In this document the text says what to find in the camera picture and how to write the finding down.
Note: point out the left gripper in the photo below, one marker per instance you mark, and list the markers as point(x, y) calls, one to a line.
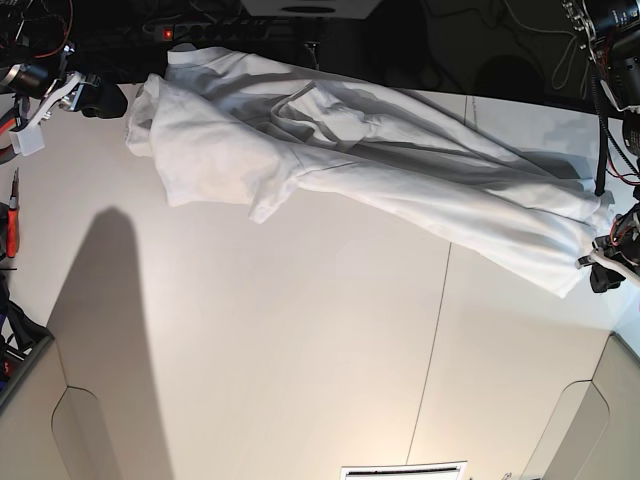
point(615, 256)

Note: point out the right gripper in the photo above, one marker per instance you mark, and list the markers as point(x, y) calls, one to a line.
point(75, 91)

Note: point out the white t-shirt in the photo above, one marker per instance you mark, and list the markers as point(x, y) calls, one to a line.
point(237, 128)

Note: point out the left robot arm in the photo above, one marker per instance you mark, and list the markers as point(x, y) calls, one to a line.
point(609, 31)

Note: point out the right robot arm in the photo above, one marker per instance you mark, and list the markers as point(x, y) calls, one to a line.
point(36, 48)

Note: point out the orange grey pliers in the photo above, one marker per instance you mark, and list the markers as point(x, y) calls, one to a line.
point(7, 140)

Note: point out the black power strip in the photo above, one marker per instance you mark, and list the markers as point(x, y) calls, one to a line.
point(207, 31)

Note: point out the white vent grille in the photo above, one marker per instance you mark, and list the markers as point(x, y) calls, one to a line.
point(436, 471)

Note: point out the black bag at left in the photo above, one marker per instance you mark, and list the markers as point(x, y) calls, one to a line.
point(22, 339)

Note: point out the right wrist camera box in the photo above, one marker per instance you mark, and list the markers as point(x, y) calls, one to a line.
point(27, 141)

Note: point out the red handled cutter tool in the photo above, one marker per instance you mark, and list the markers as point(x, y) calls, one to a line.
point(13, 229)

